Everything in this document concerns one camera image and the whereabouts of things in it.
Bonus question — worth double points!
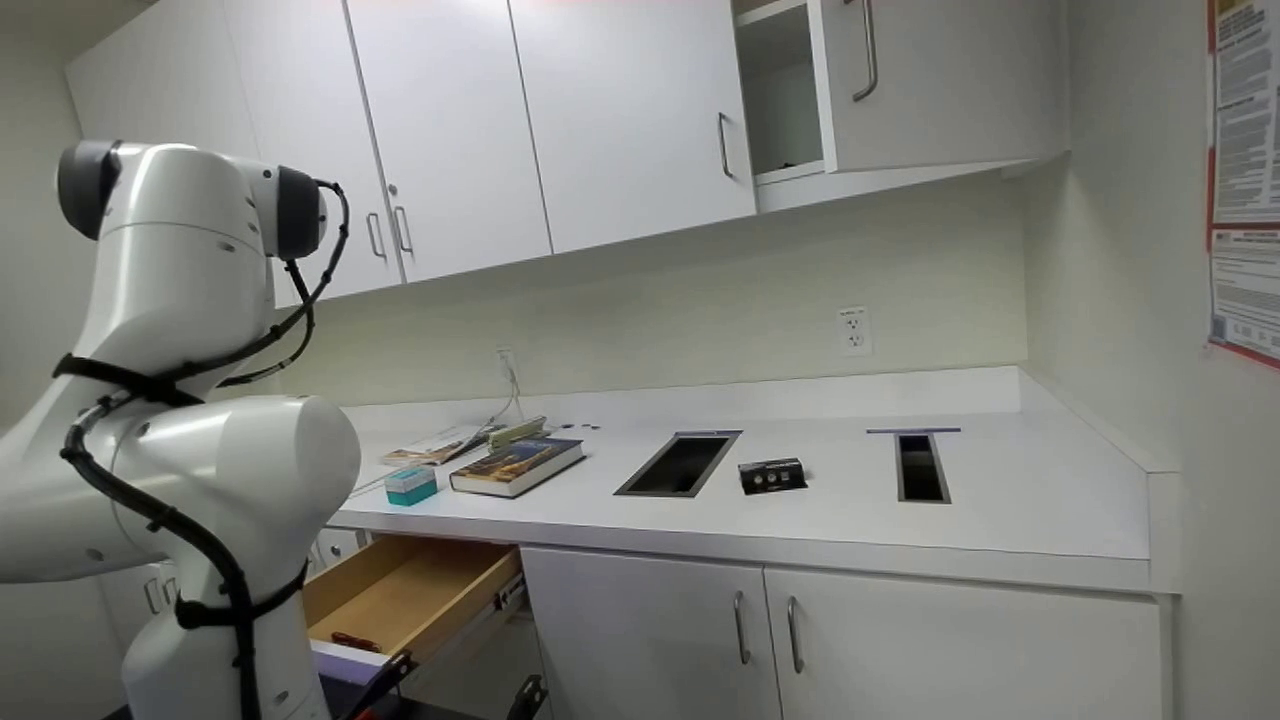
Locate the dark brown card pack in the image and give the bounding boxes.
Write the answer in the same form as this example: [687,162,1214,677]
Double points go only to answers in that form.
[735,450,812,500]

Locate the white drawer wooden interior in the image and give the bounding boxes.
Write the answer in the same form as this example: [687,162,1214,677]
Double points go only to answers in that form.
[302,533,528,695]

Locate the wide black counter opening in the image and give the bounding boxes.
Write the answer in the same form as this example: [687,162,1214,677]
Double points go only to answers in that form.
[614,429,745,503]

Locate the narrow black counter opening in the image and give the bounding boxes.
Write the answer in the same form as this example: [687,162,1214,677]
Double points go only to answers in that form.
[894,429,955,509]

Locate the open white cabinet shelves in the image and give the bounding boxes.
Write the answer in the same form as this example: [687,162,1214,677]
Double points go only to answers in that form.
[732,0,843,186]

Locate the open white cabinet door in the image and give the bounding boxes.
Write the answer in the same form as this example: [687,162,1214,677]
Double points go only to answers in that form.
[819,0,1072,179]

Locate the beige stapler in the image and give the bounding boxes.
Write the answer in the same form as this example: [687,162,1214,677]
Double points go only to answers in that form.
[483,413,553,457]

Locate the dark hardcover book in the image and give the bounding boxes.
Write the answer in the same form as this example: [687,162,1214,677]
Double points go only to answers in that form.
[444,431,591,503]

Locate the stack of papers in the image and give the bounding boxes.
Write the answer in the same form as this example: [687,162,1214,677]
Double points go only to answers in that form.
[376,421,496,471]

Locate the white upper cabinet door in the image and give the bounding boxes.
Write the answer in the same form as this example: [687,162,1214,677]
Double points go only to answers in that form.
[508,0,760,255]
[65,0,408,309]
[345,0,555,286]

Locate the teal staple box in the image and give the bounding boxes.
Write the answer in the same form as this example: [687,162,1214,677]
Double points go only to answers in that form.
[382,461,444,511]

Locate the white lower cabinet door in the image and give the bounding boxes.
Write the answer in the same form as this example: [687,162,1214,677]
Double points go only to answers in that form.
[760,563,1178,720]
[516,545,788,720]

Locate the white power cable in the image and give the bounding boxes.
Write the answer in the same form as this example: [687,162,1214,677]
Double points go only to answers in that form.
[496,351,528,423]

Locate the plain wall outlet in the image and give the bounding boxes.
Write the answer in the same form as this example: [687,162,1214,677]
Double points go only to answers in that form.
[831,303,878,356]

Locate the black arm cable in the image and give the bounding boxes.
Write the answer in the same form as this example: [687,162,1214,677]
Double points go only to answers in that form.
[53,174,356,720]

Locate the large printed wall poster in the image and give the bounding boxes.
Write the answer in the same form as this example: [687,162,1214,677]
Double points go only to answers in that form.
[1205,0,1280,373]

